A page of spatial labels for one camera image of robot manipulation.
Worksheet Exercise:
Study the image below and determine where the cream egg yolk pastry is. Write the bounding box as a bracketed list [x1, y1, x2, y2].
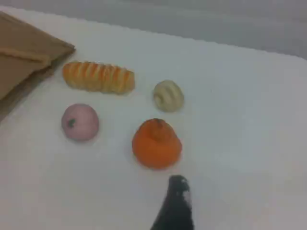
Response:
[153, 80, 185, 113]

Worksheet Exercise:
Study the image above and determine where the long striped bread roll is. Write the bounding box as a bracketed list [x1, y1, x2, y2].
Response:
[62, 61, 135, 95]

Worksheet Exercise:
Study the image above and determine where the orange toy fruit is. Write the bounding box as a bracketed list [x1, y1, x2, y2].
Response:
[131, 118, 182, 170]

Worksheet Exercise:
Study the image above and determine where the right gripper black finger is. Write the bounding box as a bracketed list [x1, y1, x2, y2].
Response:
[150, 175, 195, 230]

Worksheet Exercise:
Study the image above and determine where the pink peach bun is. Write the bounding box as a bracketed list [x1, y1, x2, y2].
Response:
[61, 103, 99, 142]

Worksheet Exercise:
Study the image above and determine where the brown jute tote bag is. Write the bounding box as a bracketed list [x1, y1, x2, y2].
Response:
[0, 11, 76, 122]

